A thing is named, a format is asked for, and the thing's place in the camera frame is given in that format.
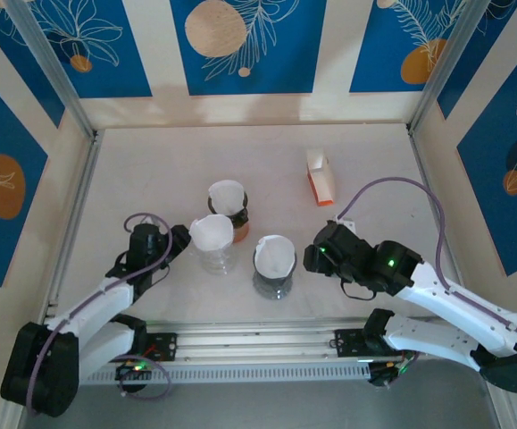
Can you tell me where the orange transparent coffee dripper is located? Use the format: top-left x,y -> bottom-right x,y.
230,221 -> 251,244

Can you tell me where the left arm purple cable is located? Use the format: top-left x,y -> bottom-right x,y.
25,213 -> 173,416

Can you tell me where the aluminium frame post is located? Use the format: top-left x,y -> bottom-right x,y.
407,0 -> 498,135
5,0 -> 97,140

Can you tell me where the right gripper thin black cable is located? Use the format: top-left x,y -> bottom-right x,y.
340,276 -> 376,302

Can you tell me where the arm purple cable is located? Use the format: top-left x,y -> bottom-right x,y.
338,177 -> 517,385
25,213 -> 173,416

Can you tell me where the clear ribbed coffee dripper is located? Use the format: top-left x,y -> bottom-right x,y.
199,240 -> 237,276

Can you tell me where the left gripper thin black cable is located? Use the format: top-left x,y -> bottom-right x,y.
150,261 -> 173,283

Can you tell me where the grey transparent coffee dripper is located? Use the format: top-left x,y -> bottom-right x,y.
252,249 -> 298,288

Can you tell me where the grey slotted cable duct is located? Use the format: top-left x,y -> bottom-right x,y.
79,362 -> 371,386

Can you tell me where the aluminium frame leg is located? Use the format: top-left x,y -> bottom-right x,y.
480,383 -> 517,429
0,401 -> 31,429

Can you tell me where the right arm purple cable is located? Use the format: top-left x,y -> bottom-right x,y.
338,177 -> 517,385

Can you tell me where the aluminium side rail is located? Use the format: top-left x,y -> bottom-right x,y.
43,129 -> 104,314
407,127 -> 469,287

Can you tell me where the gripper thin black cable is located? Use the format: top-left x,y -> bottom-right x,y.
150,261 -> 173,283
340,276 -> 376,302

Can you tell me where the orange filter holder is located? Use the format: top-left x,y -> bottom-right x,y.
305,151 -> 336,206

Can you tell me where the long aluminium base rail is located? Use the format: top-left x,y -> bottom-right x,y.
43,315 -> 420,364

